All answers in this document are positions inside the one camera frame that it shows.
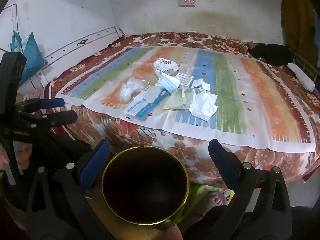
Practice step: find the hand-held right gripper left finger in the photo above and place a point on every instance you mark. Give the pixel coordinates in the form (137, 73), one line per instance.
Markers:
(96, 165)

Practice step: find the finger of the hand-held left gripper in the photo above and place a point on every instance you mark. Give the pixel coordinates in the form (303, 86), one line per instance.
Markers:
(62, 118)
(53, 102)

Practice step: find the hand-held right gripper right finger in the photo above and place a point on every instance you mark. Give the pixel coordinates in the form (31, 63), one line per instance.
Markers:
(221, 160)

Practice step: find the round gold metal bin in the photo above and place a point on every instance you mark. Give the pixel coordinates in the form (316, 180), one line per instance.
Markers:
(145, 185)

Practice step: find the white tissue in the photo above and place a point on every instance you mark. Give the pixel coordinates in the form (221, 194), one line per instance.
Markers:
(202, 107)

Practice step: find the yellow-green paper sheet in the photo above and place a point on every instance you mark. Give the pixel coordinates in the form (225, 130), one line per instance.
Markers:
(175, 103)

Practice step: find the clear plastic cup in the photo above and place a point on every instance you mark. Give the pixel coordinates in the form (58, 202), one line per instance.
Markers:
(130, 90)

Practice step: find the blue white box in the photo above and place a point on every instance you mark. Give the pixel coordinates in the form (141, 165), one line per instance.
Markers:
(145, 105)

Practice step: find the small white packet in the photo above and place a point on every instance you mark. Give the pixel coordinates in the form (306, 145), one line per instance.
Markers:
(198, 83)

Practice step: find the small cardboard box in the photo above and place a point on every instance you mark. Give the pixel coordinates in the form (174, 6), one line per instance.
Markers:
(185, 78)

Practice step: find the blue face mask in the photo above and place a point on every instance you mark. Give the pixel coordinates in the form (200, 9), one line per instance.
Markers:
(170, 82)

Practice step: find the white printed plastic bag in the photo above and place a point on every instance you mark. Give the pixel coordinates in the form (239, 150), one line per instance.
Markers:
(165, 66)

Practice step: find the person's left hand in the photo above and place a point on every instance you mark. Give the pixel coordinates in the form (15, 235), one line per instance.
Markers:
(25, 155)

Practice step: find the person's right hand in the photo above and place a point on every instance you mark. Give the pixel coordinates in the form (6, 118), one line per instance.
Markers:
(172, 233)

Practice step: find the teal cloth bag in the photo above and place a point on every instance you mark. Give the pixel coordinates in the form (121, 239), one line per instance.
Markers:
(30, 52)

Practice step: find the green floral floor mat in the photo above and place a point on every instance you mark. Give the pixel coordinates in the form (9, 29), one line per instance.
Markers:
(197, 192)

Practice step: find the person's foot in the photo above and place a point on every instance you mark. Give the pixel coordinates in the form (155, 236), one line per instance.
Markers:
(215, 201)

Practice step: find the floral brown blanket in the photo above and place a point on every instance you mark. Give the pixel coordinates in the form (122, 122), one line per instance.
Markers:
(180, 150)

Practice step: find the white bed headboard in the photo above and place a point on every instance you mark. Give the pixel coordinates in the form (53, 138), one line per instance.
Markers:
(75, 47)

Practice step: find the striped colourful mat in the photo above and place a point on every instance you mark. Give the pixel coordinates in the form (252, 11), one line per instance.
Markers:
(225, 92)

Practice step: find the white pillow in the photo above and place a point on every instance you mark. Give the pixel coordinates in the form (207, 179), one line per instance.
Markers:
(301, 76)

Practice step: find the black cloth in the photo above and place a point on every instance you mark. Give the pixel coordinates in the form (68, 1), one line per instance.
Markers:
(272, 53)

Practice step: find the yellow hanging cloth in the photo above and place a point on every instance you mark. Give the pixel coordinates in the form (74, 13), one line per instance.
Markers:
(297, 17)

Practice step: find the metal bed rail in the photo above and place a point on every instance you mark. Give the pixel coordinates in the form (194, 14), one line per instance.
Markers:
(308, 68)

